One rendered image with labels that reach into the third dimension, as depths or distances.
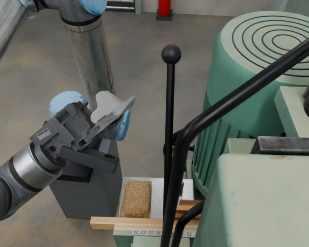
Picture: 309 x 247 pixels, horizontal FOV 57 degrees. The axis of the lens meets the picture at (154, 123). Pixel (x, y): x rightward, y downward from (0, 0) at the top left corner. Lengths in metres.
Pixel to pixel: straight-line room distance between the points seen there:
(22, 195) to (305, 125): 0.51
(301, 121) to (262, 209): 0.10
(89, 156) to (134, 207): 0.34
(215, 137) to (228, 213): 0.24
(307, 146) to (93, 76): 0.79
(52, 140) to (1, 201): 0.14
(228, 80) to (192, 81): 2.33
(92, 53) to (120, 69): 1.92
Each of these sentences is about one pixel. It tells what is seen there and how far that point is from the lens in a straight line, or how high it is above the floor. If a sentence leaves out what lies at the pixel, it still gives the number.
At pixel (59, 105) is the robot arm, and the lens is 1.25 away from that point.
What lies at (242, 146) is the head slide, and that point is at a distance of 0.37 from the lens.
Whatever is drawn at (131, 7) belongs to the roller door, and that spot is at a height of 0.06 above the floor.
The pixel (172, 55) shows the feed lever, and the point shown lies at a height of 1.42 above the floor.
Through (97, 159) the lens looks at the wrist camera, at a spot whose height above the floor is 1.25.
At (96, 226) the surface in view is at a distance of 0.86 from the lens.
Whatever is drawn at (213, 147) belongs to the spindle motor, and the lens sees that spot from 0.46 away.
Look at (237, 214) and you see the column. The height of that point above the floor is 1.52.
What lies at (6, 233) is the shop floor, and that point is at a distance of 2.02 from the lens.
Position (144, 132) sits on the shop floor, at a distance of 2.22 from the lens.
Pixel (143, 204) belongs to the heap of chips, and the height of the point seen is 0.92.
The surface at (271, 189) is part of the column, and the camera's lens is 0.23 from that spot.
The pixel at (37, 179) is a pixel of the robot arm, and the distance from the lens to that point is 0.59.
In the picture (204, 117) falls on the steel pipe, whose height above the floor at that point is 1.57.
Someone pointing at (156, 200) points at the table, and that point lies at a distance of 0.90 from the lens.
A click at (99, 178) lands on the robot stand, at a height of 0.52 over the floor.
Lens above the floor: 1.70
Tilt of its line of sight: 48 degrees down
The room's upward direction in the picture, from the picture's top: straight up
